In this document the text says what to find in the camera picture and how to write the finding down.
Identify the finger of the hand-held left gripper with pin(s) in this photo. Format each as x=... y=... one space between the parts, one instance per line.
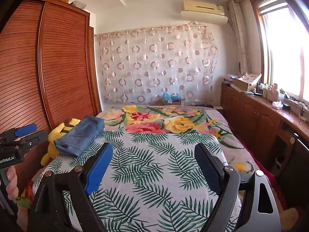
x=36 y=137
x=24 y=130

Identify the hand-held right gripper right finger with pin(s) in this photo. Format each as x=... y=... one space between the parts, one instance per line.
x=207 y=171

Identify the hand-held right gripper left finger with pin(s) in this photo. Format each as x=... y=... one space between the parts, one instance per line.
x=99 y=169

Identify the blue denim pants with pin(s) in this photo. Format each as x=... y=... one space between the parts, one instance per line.
x=82 y=135

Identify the person's left hand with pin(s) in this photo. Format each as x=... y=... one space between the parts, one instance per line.
x=12 y=183

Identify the yellow plush toy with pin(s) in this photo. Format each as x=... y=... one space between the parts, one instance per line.
x=54 y=135

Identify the leaf-print blanket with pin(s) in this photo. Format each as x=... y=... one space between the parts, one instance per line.
x=149 y=162

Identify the floral bed sheet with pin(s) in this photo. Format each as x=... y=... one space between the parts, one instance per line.
x=149 y=120

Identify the long wooden cabinet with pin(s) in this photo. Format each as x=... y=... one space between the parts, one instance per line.
x=253 y=116

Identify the slatted wooden wardrobe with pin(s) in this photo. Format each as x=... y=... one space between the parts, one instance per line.
x=62 y=65

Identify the small cardboard box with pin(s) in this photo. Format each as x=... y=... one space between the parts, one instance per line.
x=169 y=103

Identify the open cardboard box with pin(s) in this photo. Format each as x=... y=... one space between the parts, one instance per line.
x=244 y=85

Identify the white tissue pack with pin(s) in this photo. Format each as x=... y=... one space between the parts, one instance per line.
x=277 y=105

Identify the pale plastic jug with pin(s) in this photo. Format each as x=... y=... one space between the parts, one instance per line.
x=272 y=93

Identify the small black box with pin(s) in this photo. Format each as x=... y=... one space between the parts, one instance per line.
x=286 y=106

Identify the floral paper sheet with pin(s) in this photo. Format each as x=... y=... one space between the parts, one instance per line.
x=252 y=76

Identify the sheer circle-pattern curtain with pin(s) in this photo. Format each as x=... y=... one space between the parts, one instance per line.
x=157 y=65

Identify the wood-framed window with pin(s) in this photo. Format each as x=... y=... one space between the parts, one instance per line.
x=284 y=65

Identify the grey bundle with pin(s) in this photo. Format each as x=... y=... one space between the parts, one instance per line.
x=79 y=4

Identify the bundled pale window curtain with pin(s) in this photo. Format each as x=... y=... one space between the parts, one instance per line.
x=237 y=33

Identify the white air conditioner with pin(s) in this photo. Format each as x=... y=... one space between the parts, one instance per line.
x=204 y=17

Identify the cream air conditioner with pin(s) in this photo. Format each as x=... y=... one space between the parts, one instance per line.
x=204 y=6

